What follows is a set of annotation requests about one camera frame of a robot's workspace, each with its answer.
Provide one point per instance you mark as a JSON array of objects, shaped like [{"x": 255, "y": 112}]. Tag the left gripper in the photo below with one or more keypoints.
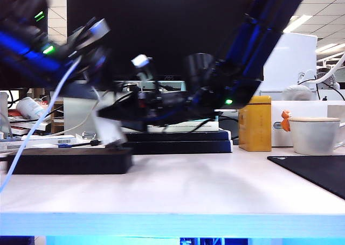
[{"x": 94, "y": 64}]

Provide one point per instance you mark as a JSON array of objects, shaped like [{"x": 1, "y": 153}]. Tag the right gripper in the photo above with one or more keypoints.
[{"x": 167, "y": 102}]

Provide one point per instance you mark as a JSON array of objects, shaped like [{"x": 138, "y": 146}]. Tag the white charger block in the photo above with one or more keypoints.
[{"x": 109, "y": 133}]

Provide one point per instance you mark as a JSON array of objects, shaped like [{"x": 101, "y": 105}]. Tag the black power strip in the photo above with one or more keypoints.
[{"x": 70, "y": 164}]

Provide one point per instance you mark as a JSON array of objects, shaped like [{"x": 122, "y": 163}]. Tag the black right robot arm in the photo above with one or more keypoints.
[{"x": 256, "y": 40}]

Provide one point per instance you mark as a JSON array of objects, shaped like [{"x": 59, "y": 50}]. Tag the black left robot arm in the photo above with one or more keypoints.
[{"x": 21, "y": 54}]

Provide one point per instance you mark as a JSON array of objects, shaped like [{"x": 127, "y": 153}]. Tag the shiny metal clip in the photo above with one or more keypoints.
[{"x": 89, "y": 136}]

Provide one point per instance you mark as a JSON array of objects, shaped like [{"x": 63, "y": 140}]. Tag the white box with barcode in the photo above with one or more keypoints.
[{"x": 59, "y": 141}]

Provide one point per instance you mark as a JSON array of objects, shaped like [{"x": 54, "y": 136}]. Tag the white plastic bottle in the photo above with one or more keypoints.
[{"x": 29, "y": 109}]

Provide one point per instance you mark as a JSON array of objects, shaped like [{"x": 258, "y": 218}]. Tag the small white flat box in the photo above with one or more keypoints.
[{"x": 45, "y": 146}]

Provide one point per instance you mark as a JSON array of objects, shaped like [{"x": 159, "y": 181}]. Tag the pile of books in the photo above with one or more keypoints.
[{"x": 19, "y": 126}]

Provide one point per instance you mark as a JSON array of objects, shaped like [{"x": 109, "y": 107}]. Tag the white panel edge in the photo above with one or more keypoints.
[{"x": 3, "y": 107}]

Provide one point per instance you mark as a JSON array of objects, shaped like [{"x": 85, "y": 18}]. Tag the large black monitor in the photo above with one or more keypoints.
[{"x": 161, "y": 21}]

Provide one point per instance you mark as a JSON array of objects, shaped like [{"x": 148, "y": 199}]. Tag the yellow tin can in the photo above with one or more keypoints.
[{"x": 254, "y": 129}]

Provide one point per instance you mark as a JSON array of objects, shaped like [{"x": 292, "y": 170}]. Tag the orange fox figurine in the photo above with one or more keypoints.
[{"x": 285, "y": 122}]

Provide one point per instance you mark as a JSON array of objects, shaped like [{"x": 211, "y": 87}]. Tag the white rounded object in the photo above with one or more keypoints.
[{"x": 296, "y": 93}]

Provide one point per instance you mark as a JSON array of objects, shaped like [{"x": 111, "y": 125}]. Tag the white cardboard box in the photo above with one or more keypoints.
[{"x": 304, "y": 109}]

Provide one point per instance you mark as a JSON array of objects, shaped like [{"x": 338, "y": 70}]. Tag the white partition board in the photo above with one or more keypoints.
[{"x": 296, "y": 62}]

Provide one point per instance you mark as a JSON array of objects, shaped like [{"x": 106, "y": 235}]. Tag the white ceramic mug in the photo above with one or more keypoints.
[{"x": 312, "y": 137}]

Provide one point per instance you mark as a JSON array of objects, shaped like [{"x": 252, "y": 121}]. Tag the wooden mug lid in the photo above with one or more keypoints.
[{"x": 314, "y": 119}]

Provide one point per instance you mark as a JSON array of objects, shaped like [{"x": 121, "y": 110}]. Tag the black mouse pad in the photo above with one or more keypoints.
[{"x": 318, "y": 172}]

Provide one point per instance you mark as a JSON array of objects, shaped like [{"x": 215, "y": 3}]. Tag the white desk fan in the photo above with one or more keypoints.
[{"x": 332, "y": 83}]

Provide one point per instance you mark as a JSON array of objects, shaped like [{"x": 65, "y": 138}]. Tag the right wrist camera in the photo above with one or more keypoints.
[{"x": 140, "y": 60}]

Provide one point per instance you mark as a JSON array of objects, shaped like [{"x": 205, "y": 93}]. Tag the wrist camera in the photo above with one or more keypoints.
[
  {"x": 140, "y": 60},
  {"x": 94, "y": 31}
]

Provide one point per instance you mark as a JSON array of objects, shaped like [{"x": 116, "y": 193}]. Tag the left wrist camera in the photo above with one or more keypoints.
[{"x": 94, "y": 31}]

